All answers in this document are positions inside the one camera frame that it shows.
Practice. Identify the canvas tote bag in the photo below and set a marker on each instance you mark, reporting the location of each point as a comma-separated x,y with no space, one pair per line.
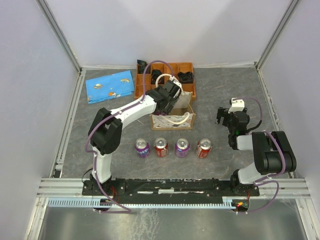
181,117

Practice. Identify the wooden compartment tray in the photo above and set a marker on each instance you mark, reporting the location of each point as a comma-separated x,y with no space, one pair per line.
174,67

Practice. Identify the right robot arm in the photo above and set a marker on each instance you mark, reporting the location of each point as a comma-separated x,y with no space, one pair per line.
272,152

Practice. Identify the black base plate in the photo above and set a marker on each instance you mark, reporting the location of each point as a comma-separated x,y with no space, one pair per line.
176,191

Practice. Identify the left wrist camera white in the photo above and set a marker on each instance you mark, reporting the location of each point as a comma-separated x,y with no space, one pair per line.
176,82

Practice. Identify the purple soda can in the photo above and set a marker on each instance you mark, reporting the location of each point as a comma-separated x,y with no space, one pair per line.
142,147
182,147

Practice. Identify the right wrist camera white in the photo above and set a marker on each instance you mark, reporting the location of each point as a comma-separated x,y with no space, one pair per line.
236,105

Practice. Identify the rolled dark tie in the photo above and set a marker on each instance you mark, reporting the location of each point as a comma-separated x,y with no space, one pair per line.
155,73

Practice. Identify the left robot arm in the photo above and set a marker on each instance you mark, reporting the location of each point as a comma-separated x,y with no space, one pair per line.
104,135

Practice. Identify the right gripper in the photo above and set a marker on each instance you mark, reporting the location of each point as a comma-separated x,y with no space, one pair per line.
222,113

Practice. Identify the blue space-print cloth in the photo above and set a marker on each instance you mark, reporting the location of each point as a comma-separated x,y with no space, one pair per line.
109,87

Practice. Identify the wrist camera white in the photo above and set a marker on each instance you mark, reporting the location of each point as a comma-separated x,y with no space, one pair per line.
176,82
236,105

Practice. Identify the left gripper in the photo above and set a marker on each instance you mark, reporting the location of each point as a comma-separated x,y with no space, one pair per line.
172,102

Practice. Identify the red soda can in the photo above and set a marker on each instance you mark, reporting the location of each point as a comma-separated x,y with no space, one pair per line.
161,147
203,148

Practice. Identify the aluminium frame rail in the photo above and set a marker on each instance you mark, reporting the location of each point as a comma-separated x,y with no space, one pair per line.
289,188

